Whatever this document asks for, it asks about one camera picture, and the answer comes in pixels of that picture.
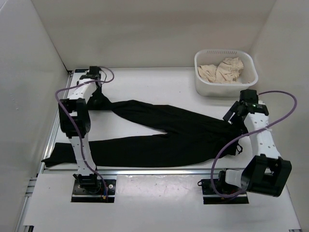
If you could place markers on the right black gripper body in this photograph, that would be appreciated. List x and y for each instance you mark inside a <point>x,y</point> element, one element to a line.
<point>239,118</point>

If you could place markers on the beige trousers in basket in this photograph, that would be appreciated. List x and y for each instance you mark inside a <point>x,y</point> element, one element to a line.
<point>227,72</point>

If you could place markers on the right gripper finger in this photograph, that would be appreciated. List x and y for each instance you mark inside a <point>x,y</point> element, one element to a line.
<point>233,109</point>
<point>235,119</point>

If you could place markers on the blue label sticker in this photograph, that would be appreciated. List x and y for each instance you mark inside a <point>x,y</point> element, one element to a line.
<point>81,70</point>

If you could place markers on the white plastic basket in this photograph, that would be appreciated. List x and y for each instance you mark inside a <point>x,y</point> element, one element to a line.
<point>247,79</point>

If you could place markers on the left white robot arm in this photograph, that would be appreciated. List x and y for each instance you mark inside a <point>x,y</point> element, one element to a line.
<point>75,123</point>

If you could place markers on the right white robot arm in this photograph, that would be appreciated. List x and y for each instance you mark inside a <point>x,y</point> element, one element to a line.
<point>267,172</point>

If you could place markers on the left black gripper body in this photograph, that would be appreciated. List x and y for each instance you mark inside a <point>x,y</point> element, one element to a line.
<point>99,89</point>

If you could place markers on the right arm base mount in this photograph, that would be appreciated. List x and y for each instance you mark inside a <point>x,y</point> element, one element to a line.
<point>210,196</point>

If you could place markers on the aluminium frame rail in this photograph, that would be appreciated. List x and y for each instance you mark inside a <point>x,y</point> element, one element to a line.
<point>153,200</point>

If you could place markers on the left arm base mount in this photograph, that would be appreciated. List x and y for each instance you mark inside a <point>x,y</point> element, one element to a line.
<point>91,189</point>

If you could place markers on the black trousers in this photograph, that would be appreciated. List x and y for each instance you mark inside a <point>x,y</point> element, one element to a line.
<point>185,137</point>

